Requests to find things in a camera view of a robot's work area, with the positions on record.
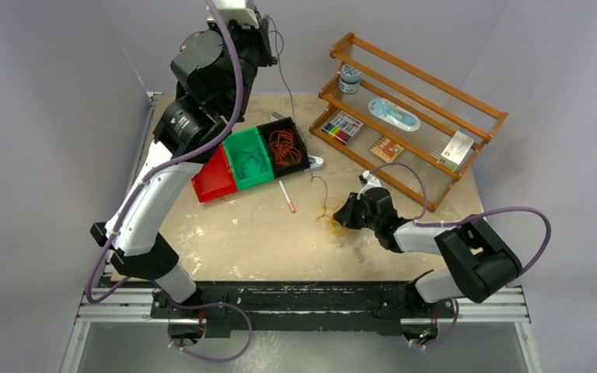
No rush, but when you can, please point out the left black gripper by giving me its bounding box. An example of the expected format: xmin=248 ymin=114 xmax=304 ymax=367
xmin=206 ymin=5 xmax=278 ymax=118

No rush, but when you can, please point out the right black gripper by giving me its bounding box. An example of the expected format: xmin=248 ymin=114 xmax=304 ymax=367
xmin=333 ymin=192 xmax=380 ymax=231

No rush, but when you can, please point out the yellow cable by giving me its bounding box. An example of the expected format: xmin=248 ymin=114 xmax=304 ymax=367
xmin=316 ymin=197 xmax=350 ymax=238

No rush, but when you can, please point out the purple thin cable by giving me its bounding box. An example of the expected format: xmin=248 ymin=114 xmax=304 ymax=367
xmin=264 ymin=14 xmax=330 ymax=218
xmin=232 ymin=146 xmax=269 ymax=179

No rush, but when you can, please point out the orange cable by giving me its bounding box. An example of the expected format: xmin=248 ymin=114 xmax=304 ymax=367
xmin=267 ymin=128 xmax=305 ymax=169

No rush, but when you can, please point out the black plastic bin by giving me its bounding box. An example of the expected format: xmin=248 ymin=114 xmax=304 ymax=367
xmin=257 ymin=118 xmax=309 ymax=179

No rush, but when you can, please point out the green plastic bin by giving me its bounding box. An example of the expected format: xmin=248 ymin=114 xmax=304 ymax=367
xmin=222 ymin=128 xmax=274 ymax=190

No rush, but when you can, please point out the red plastic bin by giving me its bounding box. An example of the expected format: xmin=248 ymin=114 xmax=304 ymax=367
xmin=191 ymin=145 xmax=237 ymax=203

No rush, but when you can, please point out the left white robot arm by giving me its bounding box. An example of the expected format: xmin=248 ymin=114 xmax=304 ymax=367
xmin=90 ymin=16 xmax=278 ymax=318

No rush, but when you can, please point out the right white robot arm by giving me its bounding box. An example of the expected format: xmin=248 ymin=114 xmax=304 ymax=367
xmin=333 ymin=187 xmax=523 ymax=316

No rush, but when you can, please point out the orange card pack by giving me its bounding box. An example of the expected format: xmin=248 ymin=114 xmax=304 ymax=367
xmin=370 ymin=136 xmax=405 ymax=162

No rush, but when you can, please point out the grey white stapler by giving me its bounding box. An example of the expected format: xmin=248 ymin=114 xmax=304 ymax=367
xmin=270 ymin=112 xmax=287 ymax=121

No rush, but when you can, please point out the white orange tipped pen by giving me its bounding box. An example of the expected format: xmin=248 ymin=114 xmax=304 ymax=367
xmin=278 ymin=180 xmax=296 ymax=213

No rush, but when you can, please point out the wooden tiered shelf rack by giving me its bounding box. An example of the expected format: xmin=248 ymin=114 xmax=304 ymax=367
xmin=309 ymin=33 xmax=508 ymax=212

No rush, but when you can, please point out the coloured marker pack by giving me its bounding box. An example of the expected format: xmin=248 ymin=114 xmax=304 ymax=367
xmin=320 ymin=111 xmax=364 ymax=145

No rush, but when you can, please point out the white red small box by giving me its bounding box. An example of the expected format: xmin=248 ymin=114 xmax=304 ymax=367
xmin=438 ymin=131 xmax=475 ymax=172

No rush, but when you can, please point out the blue packaged tool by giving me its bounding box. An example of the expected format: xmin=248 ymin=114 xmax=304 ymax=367
xmin=368 ymin=97 xmax=421 ymax=132

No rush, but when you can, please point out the white blue round jar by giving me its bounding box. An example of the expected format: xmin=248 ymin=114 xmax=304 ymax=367
xmin=339 ymin=64 xmax=361 ymax=94

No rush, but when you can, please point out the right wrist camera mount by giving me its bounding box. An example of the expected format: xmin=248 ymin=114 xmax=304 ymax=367
xmin=357 ymin=170 xmax=382 ymax=200

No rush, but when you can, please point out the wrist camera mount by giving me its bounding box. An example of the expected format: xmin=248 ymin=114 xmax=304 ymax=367
xmin=357 ymin=170 xmax=382 ymax=200
xmin=207 ymin=0 xmax=260 ymax=29

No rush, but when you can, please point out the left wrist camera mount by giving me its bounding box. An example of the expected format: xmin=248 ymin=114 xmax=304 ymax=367
xmin=207 ymin=0 xmax=260 ymax=29

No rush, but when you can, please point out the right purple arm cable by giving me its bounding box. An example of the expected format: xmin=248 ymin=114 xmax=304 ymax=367
xmin=370 ymin=161 xmax=553 ymax=277

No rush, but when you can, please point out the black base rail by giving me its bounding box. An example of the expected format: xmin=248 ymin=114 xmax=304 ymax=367
xmin=77 ymin=280 xmax=531 ymax=341

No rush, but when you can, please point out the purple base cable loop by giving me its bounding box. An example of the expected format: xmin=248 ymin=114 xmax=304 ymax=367
xmin=166 ymin=300 xmax=254 ymax=364

